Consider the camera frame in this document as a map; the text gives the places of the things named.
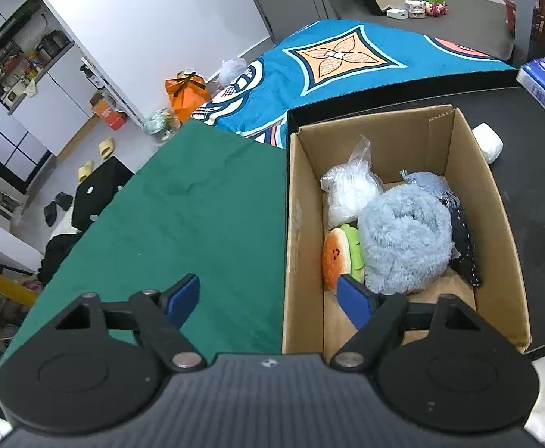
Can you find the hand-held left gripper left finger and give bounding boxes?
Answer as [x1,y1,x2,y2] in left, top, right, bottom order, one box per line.
[55,274,207,374]

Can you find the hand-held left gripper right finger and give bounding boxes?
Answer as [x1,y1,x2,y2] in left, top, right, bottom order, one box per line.
[329,274,489,371]

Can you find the burger plush toy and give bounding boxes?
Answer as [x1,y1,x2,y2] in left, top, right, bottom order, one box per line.
[322,223,367,291]

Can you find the brown cardboard box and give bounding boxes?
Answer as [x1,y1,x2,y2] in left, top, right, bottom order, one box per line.
[281,105,533,356]

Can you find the fluffy light blue plush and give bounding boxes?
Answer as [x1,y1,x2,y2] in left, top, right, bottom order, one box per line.
[357,184,454,296]

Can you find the clear plastic bag white filling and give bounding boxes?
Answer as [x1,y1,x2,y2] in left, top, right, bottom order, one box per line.
[320,136,386,230]

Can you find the black dotted soft pouch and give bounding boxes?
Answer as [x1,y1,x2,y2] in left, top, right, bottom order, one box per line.
[449,205,483,289]

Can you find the blue crochet toy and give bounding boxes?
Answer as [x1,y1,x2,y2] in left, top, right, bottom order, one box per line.
[400,171,461,207]

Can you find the white roll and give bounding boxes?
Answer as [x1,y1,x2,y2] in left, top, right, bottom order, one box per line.
[471,123,505,164]

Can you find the green cloth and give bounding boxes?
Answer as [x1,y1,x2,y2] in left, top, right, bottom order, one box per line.
[0,118,288,370]

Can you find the dark clothing pile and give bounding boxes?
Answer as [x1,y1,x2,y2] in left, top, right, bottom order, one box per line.
[38,230,85,286]

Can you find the red and white cup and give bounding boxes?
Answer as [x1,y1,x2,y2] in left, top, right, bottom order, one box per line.
[501,0,518,34]

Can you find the black stool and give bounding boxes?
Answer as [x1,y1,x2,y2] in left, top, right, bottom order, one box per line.
[70,157,136,233]

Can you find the pair of black slippers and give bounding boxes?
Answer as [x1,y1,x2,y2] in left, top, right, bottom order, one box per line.
[43,192,74,227]

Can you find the clear bag with green contents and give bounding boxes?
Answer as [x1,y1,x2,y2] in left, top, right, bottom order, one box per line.
[144,108,183,145]

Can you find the yellow bar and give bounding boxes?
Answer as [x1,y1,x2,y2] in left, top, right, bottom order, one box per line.
[0,260,38,307]

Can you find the orange cardboard carton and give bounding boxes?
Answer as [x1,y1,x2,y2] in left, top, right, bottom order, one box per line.
[90,95,128,131]

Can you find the orange bag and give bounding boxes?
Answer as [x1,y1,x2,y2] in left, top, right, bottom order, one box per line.
[165,70,212,123]

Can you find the blue patterned blanket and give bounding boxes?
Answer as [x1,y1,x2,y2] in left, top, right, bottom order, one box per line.
[190,19,519,149]

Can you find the white cabinet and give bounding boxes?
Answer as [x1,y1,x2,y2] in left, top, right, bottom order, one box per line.
[6,42,115,157]

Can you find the grey post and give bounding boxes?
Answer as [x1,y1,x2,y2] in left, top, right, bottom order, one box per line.
[512,0,537,69]

